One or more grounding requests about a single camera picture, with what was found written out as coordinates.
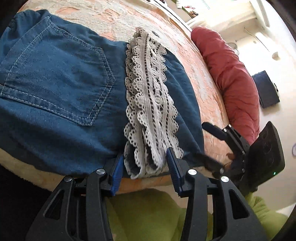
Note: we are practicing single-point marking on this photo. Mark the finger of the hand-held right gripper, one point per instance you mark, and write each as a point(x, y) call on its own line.
point(214, 131)
point(209, 162)

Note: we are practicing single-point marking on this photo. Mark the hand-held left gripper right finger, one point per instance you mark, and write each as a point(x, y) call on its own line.
point(174, 171)

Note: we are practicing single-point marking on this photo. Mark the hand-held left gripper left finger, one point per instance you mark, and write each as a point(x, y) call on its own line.
point(116, 172)

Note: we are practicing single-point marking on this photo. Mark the blue denim pants lace trim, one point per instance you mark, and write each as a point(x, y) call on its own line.
point(57, 97)

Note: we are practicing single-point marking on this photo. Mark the person's right hand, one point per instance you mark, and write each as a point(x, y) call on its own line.
point(231, 157)

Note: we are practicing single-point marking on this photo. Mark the green fleece clothing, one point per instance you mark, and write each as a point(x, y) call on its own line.
point(148, 215)

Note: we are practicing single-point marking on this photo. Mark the red bolster pillow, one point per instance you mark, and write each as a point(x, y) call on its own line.
point(231, 78)

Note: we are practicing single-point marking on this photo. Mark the black screen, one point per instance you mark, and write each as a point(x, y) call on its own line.
point(266, 89)

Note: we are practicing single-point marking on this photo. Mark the peach and white blanket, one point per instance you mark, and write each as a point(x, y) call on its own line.
point(189, 58)

